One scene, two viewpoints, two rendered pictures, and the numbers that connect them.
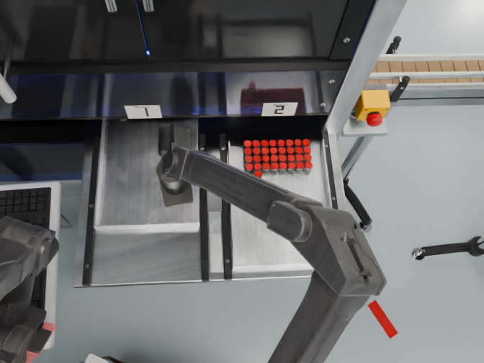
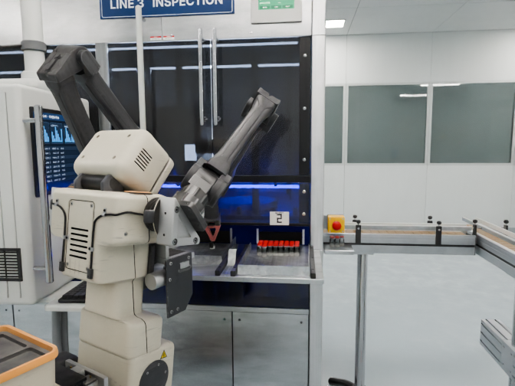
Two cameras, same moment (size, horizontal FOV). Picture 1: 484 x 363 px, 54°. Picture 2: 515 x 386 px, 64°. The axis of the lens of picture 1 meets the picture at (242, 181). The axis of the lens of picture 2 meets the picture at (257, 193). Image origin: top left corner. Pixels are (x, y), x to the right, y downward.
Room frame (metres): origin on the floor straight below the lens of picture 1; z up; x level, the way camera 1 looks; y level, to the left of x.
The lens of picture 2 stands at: (-1.11, -0.46, 1.35)
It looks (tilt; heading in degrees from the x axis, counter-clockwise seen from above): 7 degrees down; 16
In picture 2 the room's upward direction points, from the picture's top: straight up
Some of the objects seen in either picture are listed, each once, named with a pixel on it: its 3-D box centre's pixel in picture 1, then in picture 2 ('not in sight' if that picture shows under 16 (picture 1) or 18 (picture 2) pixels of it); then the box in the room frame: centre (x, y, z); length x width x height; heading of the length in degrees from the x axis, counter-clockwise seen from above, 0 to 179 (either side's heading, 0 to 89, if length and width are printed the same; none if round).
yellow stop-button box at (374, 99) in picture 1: (371, 103); (336, 223); (0.71, -0.31, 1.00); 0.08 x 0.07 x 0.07; 9
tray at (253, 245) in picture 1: (280, 201); (277, 257); (0.44, -0.11, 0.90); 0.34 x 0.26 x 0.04; 9
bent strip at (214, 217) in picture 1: (215, 241); (229, 260); (0.31, 0.05, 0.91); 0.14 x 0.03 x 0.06; 9
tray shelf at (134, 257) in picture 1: (214, 191); (236, 260); (0.46, 0.07, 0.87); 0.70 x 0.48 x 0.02; 99
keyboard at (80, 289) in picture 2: (18, 260); (102, 280); (0.23, 0.55, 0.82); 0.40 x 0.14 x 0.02; 12
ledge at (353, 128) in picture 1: (361, 114); (338, 248); (0.75, -0.32, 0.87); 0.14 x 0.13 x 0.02; 9
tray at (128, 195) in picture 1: (149, 165); (200, 248); (0.50, 0.25, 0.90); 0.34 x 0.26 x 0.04; 9
